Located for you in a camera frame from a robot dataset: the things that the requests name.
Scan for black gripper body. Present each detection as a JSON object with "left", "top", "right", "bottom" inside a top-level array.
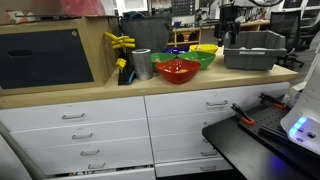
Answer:
[{"left": 214, "top": 4, "right": 242, "bottom": 37}]

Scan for yellow plastic bowl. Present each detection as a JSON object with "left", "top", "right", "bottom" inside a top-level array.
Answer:
[{"left": 188, "top": 43, "right": 219, "bottom": 55}]

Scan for grey plastic bin container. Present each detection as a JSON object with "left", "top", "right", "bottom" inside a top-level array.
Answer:
[{"left": 223, "top": 29, "right": 288, "bottom": 72}]

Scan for large green plastic bowl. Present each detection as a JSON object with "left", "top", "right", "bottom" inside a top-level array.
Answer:
[{"left": 176, "top": 50, "right": 217, "bottom": 71}]

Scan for blue plastic bowl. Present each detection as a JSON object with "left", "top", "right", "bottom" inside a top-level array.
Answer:
[{"left": 162, "top": 46, "right": 191, "bottom": 56}]

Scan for red plastic bowl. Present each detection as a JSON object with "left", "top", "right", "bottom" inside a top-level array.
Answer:
[{"left": 155, "top": 58, "right": 202, "bottom": 85}]

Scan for small green plastic bowl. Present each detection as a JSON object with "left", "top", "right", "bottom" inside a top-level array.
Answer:
[{"left": 150, "top": 52, "right": 177, "bottom": 73}]

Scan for yellow toy figure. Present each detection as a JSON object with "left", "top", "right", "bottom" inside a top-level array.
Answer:
[{"left": 102, "top": 31, "right": 137, "bottom": 52}]

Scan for wooden desk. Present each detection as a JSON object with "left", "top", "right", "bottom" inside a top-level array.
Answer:
[{"left": 199, "top": 19, "right": 272, "bottom": 45}]

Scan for small wooden shelf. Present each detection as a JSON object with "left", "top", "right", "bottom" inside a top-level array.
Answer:
[{"left": 167, "top": 26, "right": 203, "bottom": 48}]

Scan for black office chair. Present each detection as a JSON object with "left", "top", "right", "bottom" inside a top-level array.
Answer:
[
  {"left": 268, "top": 9, "right": 306, "bottom": 70},
  {"left": 295, "top": 19, "right": 320, "bottom": 53}
]

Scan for grey fabric bin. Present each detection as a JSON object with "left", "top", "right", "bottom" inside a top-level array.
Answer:
[{"left": 119, "top": 15, "right": 173, "bottom": 54}]

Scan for silver metal cylinder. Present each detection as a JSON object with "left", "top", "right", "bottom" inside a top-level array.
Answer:
[{"left": 131, "top": 48, "right": 155, "bottom": 81}]

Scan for black perforated board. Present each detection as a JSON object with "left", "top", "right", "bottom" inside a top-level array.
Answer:
[{"left": 237, "top": 102, "right": 320, "bottom": 158}]

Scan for teal cloth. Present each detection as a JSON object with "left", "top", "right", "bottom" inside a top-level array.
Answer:
[{"left": 122, "top": 11, "right": 147, "bottom": 20}]

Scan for black clamp holder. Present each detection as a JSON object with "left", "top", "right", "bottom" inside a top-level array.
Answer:
[{"left": 117, "top": 63, "right": 137, "bottom": 86}]

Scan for small yellow clamp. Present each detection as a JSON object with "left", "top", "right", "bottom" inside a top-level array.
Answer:
[{"left": 115, "top": 57, "right": 128, "bottom": 73}]

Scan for black robot table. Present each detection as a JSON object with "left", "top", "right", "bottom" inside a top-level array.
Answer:
[{"left": 201, "top": 103, "right": 320, "bottom": 180}]

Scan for red plastic bag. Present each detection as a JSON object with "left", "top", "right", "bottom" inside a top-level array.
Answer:
[{"left": 59, "top": 0, "right": 106, "bottom": 17}]

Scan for white drawer cabinet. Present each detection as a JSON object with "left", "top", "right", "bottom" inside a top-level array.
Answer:
[{"left": 0, "top": 81, "right": 292, "bottom": 180}]

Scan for orange white patterned item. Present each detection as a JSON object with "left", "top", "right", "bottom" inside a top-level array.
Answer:
[{"left": 4, "top": 9, "right": 35, "bottom": 25}]

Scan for grey curved tube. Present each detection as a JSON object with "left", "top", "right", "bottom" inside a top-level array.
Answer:
[{"left": 0, "top": 120, "right": 46, "bottom": 180}]

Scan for silver drawer handle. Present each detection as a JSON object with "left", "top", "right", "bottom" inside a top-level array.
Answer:
[
  {"left": 61, "top": 112, "right": 86, "bottom": 121},
  {"left": 71, "top": 132, "right": 94, "bottom": 141},
  {"left": 87, "top": 162, "right": 107, "bottom": 170},
  {"left": 205, "top": 99, "right": 229, "bottom": 108},
  {"left": 200, "top": 150, "right": 218, "bottom": 158},
  {"left": 199, "top": 165, "right": 217, "bottom": 173},
  {"left": 79, "top": 149, "right": 101, "bottom": 157}
]

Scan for black clamp orange handle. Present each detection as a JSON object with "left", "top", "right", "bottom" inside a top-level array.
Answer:
[
  {"left": 258, "top": 92, "right": 288, "bottom": 111},
  {"left": 230, "top": 102, "right": 256, "bottom": 127}
]

